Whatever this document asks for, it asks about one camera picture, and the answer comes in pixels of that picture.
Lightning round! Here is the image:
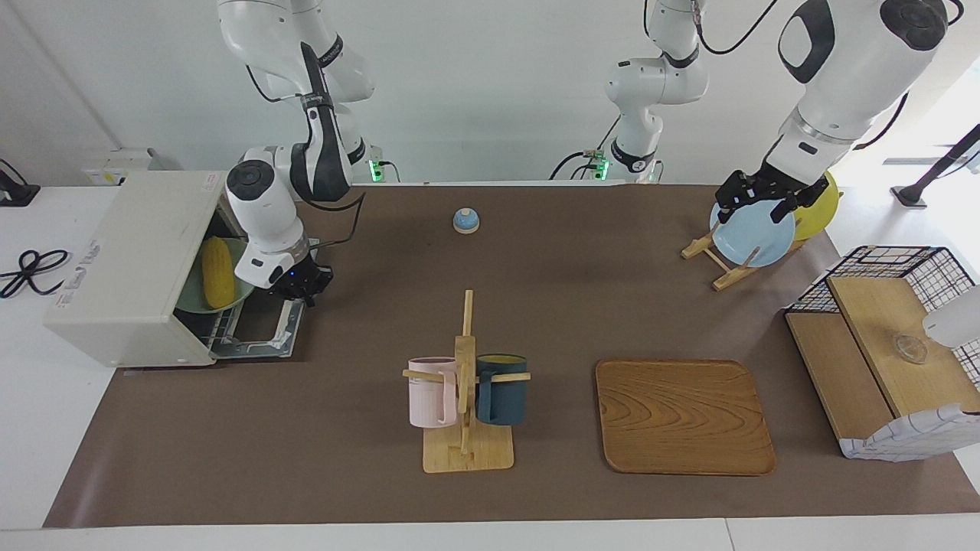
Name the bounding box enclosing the oven glass door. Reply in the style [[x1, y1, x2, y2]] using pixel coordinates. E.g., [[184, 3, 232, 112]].
[[208, 297, 307, 360]]

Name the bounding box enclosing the yellow corn cob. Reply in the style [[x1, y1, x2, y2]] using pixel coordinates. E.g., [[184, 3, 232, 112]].
[[201, 236, 237, 310]]

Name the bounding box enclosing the light green plate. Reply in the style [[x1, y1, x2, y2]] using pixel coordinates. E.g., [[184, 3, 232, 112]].
[[175, 237, 257, 316]]

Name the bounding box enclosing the white toaster oven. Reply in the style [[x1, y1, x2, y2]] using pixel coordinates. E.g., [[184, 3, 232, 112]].
[[44, 170, 257, 368]]

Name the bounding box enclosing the yellow plate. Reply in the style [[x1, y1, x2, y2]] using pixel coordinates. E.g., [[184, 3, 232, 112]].
[[792, 170, 841, 242]]

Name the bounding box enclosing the light blue plate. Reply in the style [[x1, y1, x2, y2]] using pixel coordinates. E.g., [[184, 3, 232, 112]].
[[710, 201, 797, 269]]

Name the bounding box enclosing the wooden plate rack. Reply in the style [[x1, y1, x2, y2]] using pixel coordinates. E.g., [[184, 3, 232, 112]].
[[681, 222, 805, 292]]

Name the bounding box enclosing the brown table mat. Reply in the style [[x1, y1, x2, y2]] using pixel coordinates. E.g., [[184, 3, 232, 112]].
[[44, 184, 980, 529]]

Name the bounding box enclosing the black stand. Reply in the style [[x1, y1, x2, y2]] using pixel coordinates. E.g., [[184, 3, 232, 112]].
[[892, 124, 980, 209]]

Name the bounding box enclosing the pink mug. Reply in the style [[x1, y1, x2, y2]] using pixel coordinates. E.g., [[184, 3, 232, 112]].
[[407, 357, 460, 429]]

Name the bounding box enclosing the small clear glass dish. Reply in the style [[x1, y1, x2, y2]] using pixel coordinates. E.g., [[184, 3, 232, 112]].
[[892, 333, 929, 364]]

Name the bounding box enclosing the white rounded object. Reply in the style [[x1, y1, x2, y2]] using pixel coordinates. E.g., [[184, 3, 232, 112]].
[[922, 285, 980, 350]]

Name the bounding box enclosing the wooden tray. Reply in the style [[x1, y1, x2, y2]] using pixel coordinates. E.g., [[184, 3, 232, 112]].
[[595, 359, 777, 477]]

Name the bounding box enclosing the dark teal mug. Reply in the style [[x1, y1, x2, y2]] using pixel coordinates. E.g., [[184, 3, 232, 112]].
[[475, 353, 529, 426]]

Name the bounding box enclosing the wooden mug rack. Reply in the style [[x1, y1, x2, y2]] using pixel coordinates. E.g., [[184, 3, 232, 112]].
[[403, 289, 532, 474]]

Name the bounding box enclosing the wooden shelf unit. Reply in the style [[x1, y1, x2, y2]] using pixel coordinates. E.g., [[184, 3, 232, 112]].
[[838, 403, 980, 462]]

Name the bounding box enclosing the black device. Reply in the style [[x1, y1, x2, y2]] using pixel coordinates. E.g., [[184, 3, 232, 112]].
[[0, 158, 41, 207]]

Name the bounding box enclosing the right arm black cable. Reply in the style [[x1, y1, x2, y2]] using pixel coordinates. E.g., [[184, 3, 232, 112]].
[[302, 187, 368, 249]]

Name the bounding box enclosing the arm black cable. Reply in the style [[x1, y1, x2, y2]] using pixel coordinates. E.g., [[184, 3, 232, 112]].
[[302, 187, 368, 249], [693, 0, 782, 56]]

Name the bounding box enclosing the black wire basket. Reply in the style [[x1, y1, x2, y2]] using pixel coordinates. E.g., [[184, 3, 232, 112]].
[[786, 246, 980, 383]]

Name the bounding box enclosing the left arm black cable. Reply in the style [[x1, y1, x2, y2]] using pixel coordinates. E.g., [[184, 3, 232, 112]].
[[693, 0, 782, 56]]

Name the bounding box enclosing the black base cable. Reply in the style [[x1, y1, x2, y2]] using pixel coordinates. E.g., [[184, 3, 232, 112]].
[[548, 115, 621, 181]]

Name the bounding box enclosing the white wall socket box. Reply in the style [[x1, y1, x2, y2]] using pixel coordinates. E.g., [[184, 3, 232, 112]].
[[83, 148, 165, 187]]

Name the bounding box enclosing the coiled black cable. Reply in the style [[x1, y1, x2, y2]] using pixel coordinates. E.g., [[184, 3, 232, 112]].
[[0, 249, 71, 299]]

